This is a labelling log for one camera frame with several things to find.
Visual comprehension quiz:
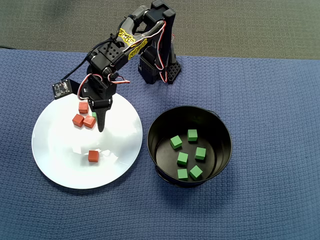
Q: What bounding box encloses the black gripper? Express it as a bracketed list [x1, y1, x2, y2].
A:
[78, 73, 117, 133]

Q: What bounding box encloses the white round plate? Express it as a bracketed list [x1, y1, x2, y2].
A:
[31, 86, 144, 190]

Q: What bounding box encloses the red wooden cube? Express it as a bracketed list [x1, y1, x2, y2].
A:
[82, 114, 97, 130]
[78, 101, 90, 115]
[87, 150, 100, 163]
[71, 113, 85, 128]

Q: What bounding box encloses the black metal pot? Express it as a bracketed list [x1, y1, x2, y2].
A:
[146, 105, 233, 189]

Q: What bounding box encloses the blue woven cloth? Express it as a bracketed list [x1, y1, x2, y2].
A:
[0, 48, 320, 240]

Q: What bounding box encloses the red white gripper servo wire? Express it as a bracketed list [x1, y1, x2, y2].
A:
[78, 73, 91, 101]

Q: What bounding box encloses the red white wrist servo wire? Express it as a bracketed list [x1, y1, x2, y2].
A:
[109, 74, 131, 85]

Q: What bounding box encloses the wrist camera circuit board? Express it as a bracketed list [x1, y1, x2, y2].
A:
[51, 78, 73, 101]

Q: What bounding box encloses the red white elbow servo wire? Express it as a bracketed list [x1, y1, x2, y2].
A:
[153, 19, 173, 83]

